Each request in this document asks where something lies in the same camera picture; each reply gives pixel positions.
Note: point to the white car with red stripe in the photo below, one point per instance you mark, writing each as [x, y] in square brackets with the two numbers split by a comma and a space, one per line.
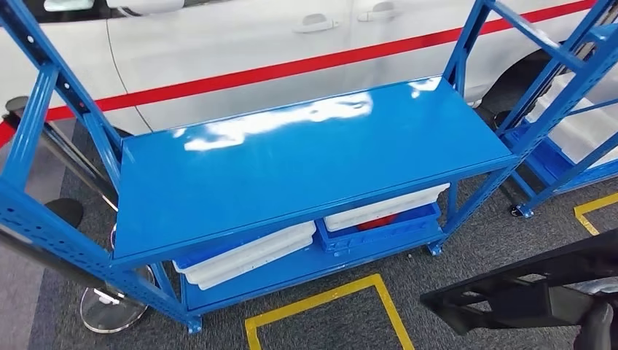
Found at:
[241, 43]

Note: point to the black round floor disc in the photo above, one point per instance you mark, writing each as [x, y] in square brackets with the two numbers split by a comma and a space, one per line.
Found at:
[64, 212]

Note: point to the chrome stanchion post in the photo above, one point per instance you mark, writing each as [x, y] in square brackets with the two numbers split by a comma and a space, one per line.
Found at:
[111, 309]
[72, 159]

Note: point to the black plastic plate frame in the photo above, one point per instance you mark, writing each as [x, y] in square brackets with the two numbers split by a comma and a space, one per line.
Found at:
[531, 304]

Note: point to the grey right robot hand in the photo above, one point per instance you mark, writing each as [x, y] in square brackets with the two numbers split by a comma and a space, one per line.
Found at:
[594, 328]

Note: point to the white plastic tray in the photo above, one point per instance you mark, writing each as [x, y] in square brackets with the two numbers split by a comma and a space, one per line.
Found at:
[256, 268]
[347, 224]
[579, 130]
[251, 253]
[386, 207]

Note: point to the red item in bin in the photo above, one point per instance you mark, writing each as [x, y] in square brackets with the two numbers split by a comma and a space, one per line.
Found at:
[376, 223]

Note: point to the blue metal shelf rack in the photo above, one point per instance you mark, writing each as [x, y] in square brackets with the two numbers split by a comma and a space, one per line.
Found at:
[550, 164]
[289, 183]

